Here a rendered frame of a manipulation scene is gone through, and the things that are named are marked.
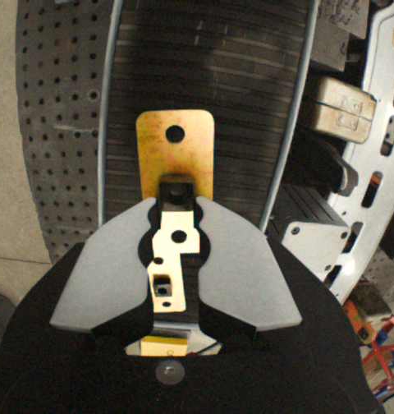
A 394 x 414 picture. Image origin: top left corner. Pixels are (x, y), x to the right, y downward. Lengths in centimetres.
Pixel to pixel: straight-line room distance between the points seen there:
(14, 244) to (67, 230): 129
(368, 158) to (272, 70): 31
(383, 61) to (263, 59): 30
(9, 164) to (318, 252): 169
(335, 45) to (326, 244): 23
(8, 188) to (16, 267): 70
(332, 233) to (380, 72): 27
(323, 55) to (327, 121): 8
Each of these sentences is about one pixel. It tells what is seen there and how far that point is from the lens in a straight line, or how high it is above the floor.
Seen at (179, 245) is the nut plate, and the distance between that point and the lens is 16.
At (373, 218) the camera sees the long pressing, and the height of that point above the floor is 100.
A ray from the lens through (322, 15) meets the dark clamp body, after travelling 32.
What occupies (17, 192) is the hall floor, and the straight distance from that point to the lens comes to 183.
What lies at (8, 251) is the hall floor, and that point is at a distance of 220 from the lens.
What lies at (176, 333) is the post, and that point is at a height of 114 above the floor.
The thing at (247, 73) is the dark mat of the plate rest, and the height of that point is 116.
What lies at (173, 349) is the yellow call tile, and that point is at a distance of 36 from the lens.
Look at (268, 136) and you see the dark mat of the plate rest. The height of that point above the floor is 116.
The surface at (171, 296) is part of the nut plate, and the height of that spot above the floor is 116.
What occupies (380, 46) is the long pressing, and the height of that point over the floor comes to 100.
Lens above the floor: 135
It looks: 62 degrees down
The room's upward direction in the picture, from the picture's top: 174 degrees clockwise
